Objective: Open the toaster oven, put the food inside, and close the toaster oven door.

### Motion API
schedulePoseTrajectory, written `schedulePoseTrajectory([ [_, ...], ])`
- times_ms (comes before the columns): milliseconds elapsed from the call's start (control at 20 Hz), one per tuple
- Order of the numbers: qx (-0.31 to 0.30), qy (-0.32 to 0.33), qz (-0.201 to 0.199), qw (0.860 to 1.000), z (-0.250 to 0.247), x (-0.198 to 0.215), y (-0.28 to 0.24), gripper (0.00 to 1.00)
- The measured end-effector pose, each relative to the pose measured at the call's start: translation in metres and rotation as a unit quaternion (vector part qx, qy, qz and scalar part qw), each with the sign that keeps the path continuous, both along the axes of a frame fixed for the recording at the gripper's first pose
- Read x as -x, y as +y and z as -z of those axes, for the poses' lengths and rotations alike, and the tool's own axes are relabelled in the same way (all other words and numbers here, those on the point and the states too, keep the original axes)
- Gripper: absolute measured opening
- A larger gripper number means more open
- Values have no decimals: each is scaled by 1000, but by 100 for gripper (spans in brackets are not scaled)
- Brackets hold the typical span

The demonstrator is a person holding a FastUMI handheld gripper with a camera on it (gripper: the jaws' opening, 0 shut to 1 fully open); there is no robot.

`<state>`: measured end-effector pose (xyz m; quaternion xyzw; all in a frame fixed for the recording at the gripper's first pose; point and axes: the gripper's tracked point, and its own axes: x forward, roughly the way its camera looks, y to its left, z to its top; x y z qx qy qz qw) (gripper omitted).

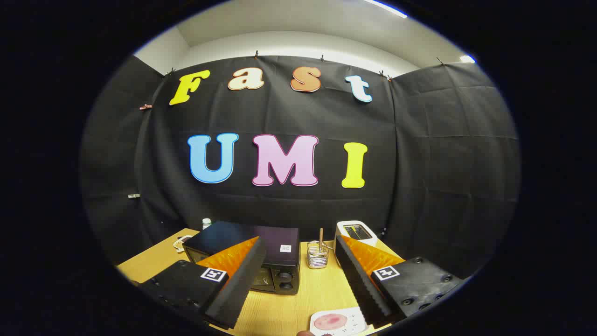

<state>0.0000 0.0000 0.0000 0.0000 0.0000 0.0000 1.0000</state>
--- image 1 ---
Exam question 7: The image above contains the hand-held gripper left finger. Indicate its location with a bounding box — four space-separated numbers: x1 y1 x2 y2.
138 236 267 330

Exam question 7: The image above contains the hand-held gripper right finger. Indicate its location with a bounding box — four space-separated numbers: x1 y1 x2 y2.
335 235 465 329

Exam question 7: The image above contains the white square plate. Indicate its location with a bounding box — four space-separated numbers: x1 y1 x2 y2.
310 307 369 336

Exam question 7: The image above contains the pink round ham slice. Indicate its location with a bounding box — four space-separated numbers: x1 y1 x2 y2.
313 314 348 330

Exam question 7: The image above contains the black toaster oven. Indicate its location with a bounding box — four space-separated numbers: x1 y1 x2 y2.
182 221 300 295

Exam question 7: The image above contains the white toaster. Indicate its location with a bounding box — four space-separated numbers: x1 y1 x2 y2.
333 220 378 255

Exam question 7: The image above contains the black backdrop cloth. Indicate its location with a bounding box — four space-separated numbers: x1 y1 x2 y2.
80 55 521 280

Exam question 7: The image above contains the wire utensil basket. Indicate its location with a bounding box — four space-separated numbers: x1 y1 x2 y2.
306 240 330 269

